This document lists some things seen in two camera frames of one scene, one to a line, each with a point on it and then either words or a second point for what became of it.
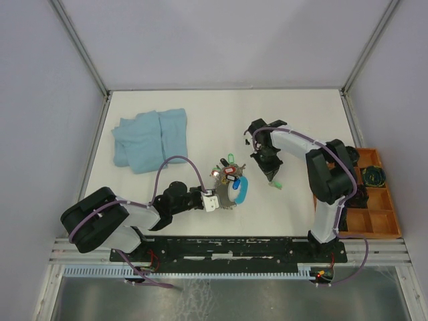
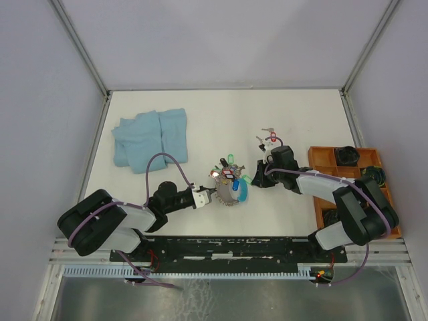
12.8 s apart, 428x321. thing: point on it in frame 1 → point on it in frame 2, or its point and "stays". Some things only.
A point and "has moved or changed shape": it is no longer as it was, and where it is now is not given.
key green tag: x=277 y=184 has moved or changed shape
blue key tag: x=236 y=184 stays
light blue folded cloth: x=145 y=142 stays
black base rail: x=233 y=250 stays
